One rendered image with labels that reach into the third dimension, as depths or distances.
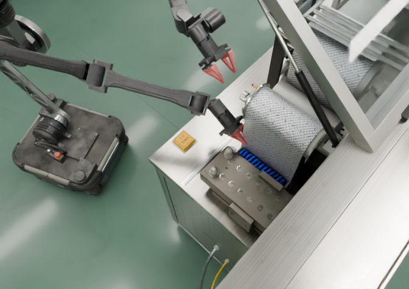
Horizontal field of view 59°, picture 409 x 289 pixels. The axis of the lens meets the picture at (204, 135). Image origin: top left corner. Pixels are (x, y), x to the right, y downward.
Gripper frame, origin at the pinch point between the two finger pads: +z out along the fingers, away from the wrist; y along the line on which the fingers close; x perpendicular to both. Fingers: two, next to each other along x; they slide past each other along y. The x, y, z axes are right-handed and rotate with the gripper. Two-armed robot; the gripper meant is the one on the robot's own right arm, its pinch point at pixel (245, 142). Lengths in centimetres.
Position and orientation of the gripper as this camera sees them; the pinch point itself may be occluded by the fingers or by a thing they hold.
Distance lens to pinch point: 138.8
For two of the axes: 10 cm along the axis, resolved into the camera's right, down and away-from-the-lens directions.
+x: 3.6, -1.4, -9.2
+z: 6.4, 7.6, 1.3
